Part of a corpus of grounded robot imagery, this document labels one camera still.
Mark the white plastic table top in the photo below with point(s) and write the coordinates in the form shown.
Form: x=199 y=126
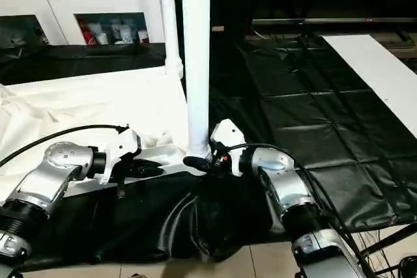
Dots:
x=78 y=102

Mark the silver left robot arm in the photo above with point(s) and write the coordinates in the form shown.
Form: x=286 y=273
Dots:
x=52 y=180

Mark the black plastic mat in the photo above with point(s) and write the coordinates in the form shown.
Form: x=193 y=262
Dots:
x=339 y=135

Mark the white board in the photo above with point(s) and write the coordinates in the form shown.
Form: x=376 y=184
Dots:
x=378 y=69

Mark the black stand base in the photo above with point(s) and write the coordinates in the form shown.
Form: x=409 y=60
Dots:
x=397 y=255

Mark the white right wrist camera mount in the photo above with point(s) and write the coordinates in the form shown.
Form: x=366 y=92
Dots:
x=225 y=133

